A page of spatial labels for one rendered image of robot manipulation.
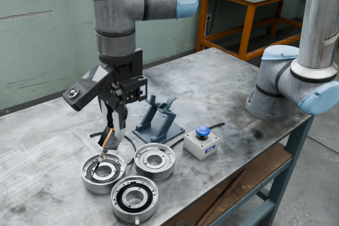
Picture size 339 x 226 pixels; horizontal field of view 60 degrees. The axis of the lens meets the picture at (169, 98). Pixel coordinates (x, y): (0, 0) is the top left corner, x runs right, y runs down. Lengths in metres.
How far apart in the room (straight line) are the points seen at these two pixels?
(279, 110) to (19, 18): 1.71
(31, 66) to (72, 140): 1.47
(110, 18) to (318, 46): 0.51
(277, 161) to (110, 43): 0.91
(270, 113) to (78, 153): 0.61
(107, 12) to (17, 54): 1.75
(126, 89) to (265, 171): 0.76
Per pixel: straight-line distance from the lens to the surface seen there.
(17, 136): 0.96
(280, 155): 1.31
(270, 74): 0.96
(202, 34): 3.03
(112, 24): 0.54
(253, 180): 1.17
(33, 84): 2.38
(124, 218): 0.68
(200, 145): 0.81
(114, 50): 0.56
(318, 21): 0.79
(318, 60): 0.83
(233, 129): 0.96
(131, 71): 0.62
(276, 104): 1.02
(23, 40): 2.24
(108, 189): 0.73
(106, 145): 0.69
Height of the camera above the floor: 1.38
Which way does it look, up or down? 33 degrees down
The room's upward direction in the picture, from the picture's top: 4 degrees clockwise
